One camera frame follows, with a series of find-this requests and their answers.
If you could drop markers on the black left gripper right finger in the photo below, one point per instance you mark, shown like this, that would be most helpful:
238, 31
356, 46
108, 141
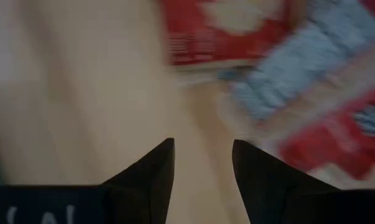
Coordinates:
262, 186

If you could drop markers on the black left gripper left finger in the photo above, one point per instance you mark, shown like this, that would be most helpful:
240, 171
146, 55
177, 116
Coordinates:
143, 193

